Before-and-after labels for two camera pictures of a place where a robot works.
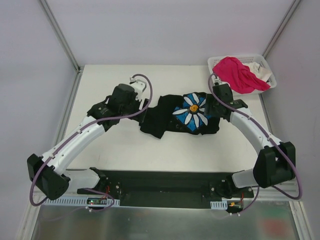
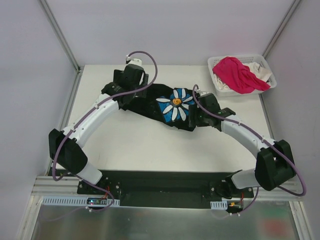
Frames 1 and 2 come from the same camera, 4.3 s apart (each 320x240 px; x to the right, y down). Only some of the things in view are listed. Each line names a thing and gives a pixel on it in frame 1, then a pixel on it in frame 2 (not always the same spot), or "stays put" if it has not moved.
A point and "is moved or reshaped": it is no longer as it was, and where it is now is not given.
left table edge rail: x=68 y=108 stays put
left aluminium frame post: x=55 y=26 stays put
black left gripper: x=144 y=110 → x=127 y=100
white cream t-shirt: x=263 y=73 stays put
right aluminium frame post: x=295 y=4 stays put
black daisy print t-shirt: x=179 y=114 is moved or reshaped
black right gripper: x=211 y=108 → x=200 y=116
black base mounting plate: x=166 y=189 stays put
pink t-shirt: x=238 y=76 stays put
